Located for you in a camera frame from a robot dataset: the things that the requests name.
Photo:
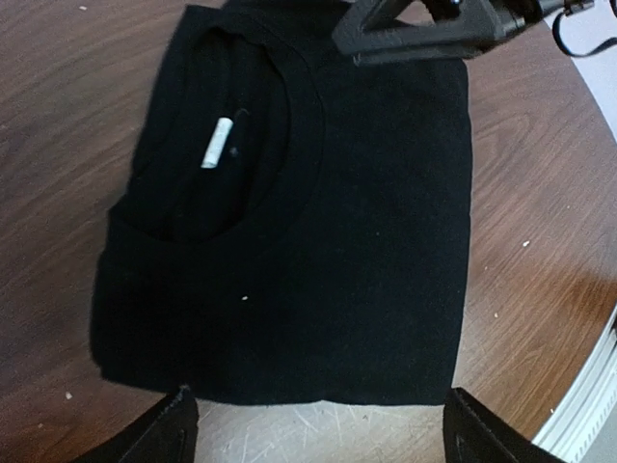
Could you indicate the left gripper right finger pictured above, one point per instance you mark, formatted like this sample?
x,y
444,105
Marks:
x,y
473,433

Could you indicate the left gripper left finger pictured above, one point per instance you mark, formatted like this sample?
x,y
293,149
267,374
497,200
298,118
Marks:
x,y
167,432

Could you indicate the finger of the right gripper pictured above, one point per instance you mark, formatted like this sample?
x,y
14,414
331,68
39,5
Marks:
x,y
368,33

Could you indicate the black t-shirt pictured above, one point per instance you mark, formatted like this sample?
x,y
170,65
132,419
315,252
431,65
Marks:
x,y
295,228

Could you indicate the front aluminium rail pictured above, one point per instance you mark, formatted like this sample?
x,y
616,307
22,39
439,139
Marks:
x,y
576,422

